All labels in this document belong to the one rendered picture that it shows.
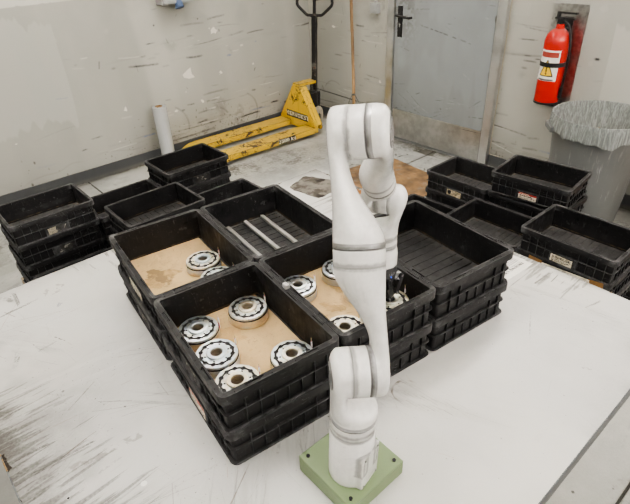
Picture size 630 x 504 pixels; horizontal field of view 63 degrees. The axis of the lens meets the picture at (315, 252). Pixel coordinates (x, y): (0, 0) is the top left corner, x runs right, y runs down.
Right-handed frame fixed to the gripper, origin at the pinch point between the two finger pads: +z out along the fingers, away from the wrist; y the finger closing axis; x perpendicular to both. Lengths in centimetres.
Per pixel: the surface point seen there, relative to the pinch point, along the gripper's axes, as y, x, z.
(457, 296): 19.2, -8.6, 0.3
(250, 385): -41.8, -8.9, -5.7
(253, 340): -30.5, 12.8, 4.2
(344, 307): -4.3, 9.5, 4.2
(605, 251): 131, 7, 38
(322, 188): 48, 95, 16
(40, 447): -83, 24, 17
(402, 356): 0.7, -8.5, 11.2
